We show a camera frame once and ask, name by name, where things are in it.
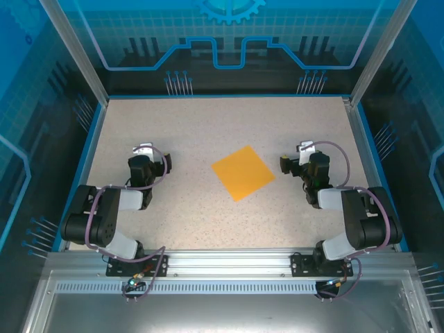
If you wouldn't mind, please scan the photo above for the blue table edge trim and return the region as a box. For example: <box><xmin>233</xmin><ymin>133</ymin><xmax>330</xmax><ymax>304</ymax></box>
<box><xmin>355</xmin><ymin>102</ymin><xmax>411</xmax><ymax>253</ymax></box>
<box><xmin>51</xmin><ymin>102</ymin><xmax>105</xmax><ymax>253</ymax></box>

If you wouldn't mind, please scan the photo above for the aluminium frame post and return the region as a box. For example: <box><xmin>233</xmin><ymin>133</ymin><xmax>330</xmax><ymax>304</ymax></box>
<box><xmin>349</xmin><ymin>0</ymin><xmax>419</xmax><ymax>107</ymax></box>
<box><xmin>38</xmin><ymin>0</ymin><xmax>110</xmax><ymax>105</ymax></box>

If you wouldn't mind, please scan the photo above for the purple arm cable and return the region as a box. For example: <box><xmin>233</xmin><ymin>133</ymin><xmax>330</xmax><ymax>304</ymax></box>
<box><xmin>302</xmin><ymin>140</ymin><xmax>393</xmax><ymax>302</ymax></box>
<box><xmin>84</xmin><ymin>145</ymin><xmax>170</xmax><ymax>302</ymax></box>

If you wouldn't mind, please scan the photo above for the aluminium mounting rail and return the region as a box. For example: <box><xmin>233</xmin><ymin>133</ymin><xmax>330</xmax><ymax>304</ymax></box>
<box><xmin>46</xmin><ymin>248</ymin><xmax>416</xmax><ymax>280</ymax></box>

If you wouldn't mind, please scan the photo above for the cable connector with green light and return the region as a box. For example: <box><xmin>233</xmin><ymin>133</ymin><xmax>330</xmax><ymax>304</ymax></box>
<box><xmin>125</xmin><ymin>272</ymin><xmax>154</xmax><ymax>291</ymax></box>
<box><xmin>324</xmin><ymin>276</ymin><xmax>349</xmax><ymax>289</ymax></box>

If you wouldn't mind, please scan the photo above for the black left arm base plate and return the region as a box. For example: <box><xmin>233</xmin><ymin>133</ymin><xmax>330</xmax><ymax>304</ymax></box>
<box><xmin>105</xmin><ymin>254</ymin><xmax>170</xmax><ymax>278</ymax></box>

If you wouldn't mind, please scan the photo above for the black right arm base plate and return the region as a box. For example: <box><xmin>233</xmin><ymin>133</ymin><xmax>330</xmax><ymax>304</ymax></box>
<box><xmin>290</xmin><ymin>252</ymin><xmax>355</xmax><ymax>278</ymax></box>

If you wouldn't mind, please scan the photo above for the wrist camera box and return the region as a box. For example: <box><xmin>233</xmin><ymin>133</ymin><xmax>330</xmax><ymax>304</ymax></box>
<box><xmin>133</xmin><ymin>142</ymin><xmax>154</xmax><ymax>157</ymax></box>
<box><xmin>297</xmin><ymin>140</ymin><xmax>317</xmax><ymax>164</ymax></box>

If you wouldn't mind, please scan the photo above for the orange paper sheet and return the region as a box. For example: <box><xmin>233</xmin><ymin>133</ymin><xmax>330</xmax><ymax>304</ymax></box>
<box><xmin>211</xmin><ymin>145</ymin><xmax>277</xmax><ymax>203</ymax></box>

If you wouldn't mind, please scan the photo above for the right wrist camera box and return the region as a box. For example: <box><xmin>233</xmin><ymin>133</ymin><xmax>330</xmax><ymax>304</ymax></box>
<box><xmin>297</xmin><ymin>140</ymin><xmax>317</xmax><ymax>164</ymax></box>

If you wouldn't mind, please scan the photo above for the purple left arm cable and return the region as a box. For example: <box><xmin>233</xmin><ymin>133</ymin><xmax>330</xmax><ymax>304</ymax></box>
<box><xmin>84</xmin><ymin>145</ymin><xmax>170</xmax><ymax>302</ymax></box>

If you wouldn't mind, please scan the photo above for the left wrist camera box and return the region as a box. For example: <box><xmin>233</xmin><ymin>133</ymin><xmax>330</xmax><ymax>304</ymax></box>
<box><xmin>133</xmin><ymin>142</ymin><xmax>154</xmax><ymax>157</ymax></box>

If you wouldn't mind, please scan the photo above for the grey metal tray panel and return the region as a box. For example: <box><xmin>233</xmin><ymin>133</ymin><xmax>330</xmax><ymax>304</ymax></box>
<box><xmin>20</xmin><ymin>270</ymin><xmax>436</xmax><ymax>333</ymax></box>

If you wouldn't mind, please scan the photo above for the slotted grey cable duct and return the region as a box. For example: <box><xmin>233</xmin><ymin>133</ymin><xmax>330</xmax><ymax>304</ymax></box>
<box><xmin>55</xmin><ymin>281</ymin><xmax>348</xmax><ymax>294</ymax></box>

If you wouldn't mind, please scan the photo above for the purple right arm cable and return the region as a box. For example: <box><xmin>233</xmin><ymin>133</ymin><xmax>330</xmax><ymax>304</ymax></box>
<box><xmin>302</xmin><ymin>140</ymin><xmax>393</xmax><ymax>302</ymax></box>

